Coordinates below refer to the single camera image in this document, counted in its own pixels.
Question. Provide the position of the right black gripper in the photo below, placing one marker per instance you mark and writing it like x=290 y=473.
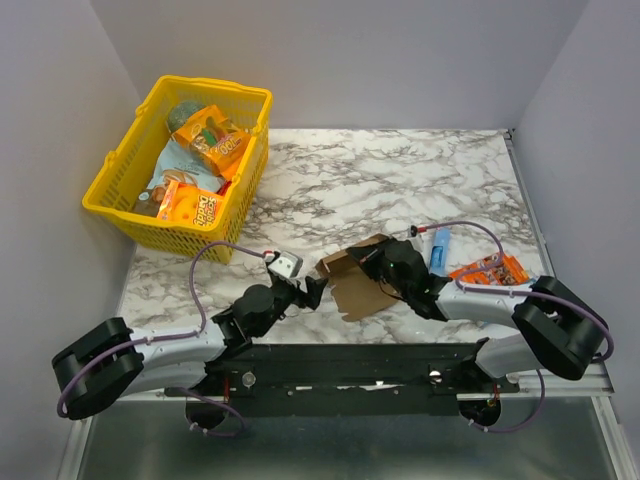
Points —
x=378 y=257

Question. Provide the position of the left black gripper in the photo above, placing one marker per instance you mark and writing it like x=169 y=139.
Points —
x=313 y=295

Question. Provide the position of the brown cardboard paper box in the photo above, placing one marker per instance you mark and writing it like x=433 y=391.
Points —
x=355 y=295

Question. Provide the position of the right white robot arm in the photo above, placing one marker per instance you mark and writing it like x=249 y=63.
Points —
x=555 y=330

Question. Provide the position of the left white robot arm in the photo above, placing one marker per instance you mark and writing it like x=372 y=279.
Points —
x=113 y=360

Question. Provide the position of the orange snack box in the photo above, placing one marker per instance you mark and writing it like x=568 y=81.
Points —
x=509 y=273

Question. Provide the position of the blue rectangular pack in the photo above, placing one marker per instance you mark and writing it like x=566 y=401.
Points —
x=439 y=251

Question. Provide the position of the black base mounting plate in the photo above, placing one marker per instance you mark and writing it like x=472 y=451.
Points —
x=347 y=380

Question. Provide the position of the orange sponge daddy package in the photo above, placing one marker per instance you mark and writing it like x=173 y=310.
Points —
x=189 y=205

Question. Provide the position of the light blue snack bag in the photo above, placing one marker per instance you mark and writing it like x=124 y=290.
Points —
x=177 y=164

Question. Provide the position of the orange gummy candy bag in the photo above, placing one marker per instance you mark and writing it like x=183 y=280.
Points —
x=215 y=139

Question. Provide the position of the green round scouring pad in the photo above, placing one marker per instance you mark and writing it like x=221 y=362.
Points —
x=181 y=113

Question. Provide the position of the yellow plastic basket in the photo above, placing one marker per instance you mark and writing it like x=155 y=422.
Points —
x=128 y=168

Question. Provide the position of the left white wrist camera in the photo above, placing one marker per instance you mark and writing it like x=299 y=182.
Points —
x=285 y=265

